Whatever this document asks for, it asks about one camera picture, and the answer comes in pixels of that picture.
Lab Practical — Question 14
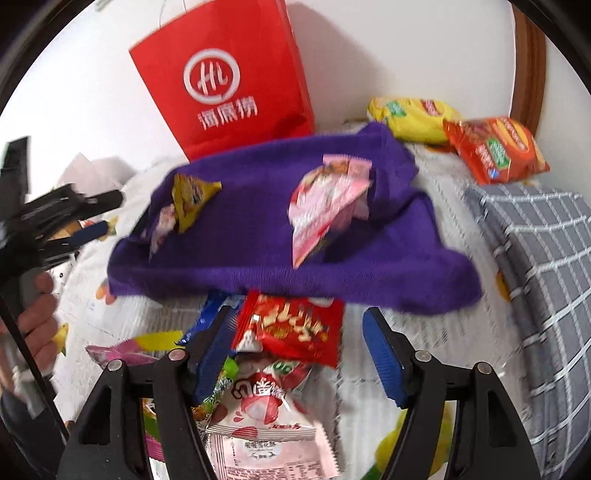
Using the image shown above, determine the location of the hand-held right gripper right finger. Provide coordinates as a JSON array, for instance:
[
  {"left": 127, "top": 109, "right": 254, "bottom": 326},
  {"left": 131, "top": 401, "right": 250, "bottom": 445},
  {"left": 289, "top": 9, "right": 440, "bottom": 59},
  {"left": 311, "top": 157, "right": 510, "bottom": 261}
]
[{"left": 362, "top": 307, "right": 543, "bottom": 480}]

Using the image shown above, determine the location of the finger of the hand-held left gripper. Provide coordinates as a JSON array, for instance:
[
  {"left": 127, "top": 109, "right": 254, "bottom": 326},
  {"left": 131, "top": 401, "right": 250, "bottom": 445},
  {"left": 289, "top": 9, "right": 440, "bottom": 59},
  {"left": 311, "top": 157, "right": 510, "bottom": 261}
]
[
  {"left": 53, "top": 184, "right": 126, "bottom": 217},
  {"left": 44, "top": 220, "right": 118, "bottom": 259}
]

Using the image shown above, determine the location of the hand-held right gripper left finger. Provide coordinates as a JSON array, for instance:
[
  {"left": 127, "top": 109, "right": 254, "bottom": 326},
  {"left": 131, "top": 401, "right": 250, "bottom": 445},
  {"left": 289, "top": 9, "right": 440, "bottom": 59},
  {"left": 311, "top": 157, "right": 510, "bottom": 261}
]
[{"left": 58, "top": 302, "right": 241, "bottom": 480}]

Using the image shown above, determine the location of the green triangular snack packet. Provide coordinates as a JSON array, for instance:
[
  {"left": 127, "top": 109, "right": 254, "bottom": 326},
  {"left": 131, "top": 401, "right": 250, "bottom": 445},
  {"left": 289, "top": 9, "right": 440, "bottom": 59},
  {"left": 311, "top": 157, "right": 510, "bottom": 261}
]
[{"left": 191, "top": 357, "right": 241, "bottom": 421}]

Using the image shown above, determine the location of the blue snack packet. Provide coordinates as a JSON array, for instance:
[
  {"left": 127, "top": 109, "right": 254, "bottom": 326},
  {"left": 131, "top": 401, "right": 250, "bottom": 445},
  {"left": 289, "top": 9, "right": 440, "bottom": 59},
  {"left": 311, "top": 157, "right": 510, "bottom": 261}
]
[{"left": 175, "top": 291, "right": 245, "bottom": 347}]

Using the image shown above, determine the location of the strawberry print white snack packet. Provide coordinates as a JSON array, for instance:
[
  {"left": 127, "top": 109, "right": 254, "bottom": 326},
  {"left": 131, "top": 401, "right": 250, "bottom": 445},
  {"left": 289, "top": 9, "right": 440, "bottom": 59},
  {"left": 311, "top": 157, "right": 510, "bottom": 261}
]
[{"left": 205, "top": 355, "right": 340, "bottom": 480}]

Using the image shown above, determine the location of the small white pink snack packet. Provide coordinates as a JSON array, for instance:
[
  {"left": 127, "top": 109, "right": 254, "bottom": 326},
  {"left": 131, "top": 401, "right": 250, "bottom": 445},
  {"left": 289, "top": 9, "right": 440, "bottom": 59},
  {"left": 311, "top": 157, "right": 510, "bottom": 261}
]
[{"left": 148, "top": 205, "right": 178, "bottom": 261}]

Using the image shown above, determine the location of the red snack packet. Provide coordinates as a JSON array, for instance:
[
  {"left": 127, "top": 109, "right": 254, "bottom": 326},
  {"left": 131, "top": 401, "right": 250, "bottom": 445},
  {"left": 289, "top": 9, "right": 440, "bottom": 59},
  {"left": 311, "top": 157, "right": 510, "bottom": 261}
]
[{"left": 231, "top": 292, "right": 346, "bottom": 369}]

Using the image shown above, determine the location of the pink purple snack packet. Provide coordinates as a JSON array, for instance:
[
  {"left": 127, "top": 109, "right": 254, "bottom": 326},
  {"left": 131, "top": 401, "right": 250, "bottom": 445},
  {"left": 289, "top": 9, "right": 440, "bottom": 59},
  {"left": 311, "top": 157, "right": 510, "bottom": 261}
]
[{"left": 85, "top": 333, "right": 185, "bottom": 367}]

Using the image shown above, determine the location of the yellow triangular snack packet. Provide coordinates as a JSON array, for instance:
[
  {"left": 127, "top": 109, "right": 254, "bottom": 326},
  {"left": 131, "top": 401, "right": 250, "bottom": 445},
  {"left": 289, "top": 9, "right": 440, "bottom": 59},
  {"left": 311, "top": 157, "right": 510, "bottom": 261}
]
[{"left": 172, "top": 173, "right": 222, "bottom": 234}]

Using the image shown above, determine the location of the purple towel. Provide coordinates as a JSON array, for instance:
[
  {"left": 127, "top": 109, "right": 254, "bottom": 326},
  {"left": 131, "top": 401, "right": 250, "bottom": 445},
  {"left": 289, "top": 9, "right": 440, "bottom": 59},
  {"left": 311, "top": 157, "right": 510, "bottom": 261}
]
[{"left": 107, "top": 122, "right": 483, "bottom": 317}]

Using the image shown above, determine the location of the person's left forearm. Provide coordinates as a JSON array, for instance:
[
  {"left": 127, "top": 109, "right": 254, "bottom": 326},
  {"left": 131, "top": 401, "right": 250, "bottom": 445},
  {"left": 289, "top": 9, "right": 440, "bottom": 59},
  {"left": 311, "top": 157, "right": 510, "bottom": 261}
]
[{"left": 0, "top": 388, "right": 70, "bottom": 480}]

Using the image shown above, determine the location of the person's left hand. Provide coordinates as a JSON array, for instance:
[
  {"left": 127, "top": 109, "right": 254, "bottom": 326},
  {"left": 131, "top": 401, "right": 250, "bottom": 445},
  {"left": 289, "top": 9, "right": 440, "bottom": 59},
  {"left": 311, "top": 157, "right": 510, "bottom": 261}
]
[{"left": 0, "top": 272, "right": 58, "bottom": 374}]

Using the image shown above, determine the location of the white plastic shopping bag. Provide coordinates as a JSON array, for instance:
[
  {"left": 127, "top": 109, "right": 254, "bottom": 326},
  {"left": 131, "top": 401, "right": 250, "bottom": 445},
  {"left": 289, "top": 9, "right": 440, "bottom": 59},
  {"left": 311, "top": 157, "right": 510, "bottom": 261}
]
[{"left": 58, "top": 152, "right": 137, "bottom": 190}]

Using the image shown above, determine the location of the fruit print tablecloth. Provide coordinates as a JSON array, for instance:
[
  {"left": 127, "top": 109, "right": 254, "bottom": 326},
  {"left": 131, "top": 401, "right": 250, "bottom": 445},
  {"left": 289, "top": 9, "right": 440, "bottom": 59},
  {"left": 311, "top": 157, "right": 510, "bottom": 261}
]
[{"left": 46, "top": 115, "right": 532, "bottom": 480}]

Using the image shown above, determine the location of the grey checked cloth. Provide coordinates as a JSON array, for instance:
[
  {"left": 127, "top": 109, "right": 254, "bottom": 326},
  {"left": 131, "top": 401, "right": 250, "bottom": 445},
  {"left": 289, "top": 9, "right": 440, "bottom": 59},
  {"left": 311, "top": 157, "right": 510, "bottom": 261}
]
[{"left": 464, "top": 182, "right": 591, "bottom": 467}]

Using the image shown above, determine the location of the red paper bag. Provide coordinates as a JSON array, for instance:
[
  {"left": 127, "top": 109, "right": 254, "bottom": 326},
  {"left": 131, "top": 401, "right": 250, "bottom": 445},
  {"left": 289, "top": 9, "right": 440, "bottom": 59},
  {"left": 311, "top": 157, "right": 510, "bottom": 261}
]
[{"left": 129, "top": 0, "right": 315, "bottom": 161}]

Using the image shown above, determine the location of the orange chips bag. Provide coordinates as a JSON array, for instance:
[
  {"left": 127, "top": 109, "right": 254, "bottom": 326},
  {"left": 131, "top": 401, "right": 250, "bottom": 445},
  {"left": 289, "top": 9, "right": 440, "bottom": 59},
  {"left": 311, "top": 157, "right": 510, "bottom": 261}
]
[{"left": 443, "top": 116, "right": 551, "bottom": 185}]

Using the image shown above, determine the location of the yellow chips bag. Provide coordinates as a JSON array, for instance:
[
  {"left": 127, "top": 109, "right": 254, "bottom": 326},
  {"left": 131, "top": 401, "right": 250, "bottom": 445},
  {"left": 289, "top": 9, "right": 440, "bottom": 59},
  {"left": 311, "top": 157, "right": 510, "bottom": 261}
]
[{"left": 367, "top": 97, "right": 462, "bottom": 145}]

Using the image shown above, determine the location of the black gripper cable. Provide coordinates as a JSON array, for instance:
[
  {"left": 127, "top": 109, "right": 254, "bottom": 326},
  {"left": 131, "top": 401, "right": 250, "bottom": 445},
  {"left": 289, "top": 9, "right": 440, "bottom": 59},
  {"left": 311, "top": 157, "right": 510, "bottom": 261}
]
[{"left": 0, "top": 295, "right": 70, "bottom": 441}]

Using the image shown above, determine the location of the brown wooden door frame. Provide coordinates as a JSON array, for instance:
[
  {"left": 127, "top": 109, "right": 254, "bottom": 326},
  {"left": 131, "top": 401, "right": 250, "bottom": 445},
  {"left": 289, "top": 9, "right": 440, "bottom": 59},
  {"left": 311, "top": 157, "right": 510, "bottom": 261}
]
[{"left": 510, "top": 9, "right": 548, "bottom": 134}]

